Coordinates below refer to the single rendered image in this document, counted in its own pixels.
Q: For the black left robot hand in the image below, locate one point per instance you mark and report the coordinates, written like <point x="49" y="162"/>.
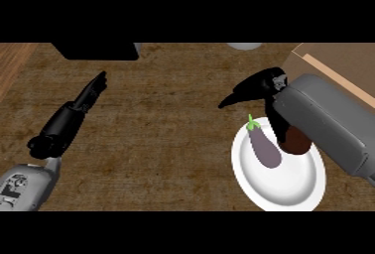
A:
<point x="64" y="125"/>

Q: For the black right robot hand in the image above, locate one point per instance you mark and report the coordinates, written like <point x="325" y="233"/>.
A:
<point x="266" y="86"/>

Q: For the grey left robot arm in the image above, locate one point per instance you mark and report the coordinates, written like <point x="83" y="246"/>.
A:
<point x="27" y="187"/>

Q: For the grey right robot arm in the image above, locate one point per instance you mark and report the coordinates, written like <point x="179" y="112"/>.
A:
<point x="326" y="122"/>

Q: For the cardboard box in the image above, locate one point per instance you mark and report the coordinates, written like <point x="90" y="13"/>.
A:
<point x="337" y="69"/>

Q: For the purple eggplant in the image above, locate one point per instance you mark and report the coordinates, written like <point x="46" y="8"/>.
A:
<point x="263" y="147"/>

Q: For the white plate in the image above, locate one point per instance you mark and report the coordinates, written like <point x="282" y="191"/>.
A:
<point x="278" y="172"/>

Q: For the pale grey round object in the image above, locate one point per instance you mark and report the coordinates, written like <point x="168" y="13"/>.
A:
<point x="244" y="45"/>

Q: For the brown round vegetable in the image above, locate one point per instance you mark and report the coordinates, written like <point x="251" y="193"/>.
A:
<point x="298" y="144"/>

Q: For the black appliance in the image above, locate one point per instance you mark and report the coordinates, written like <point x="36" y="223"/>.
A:
<point x="98" y="50"/>

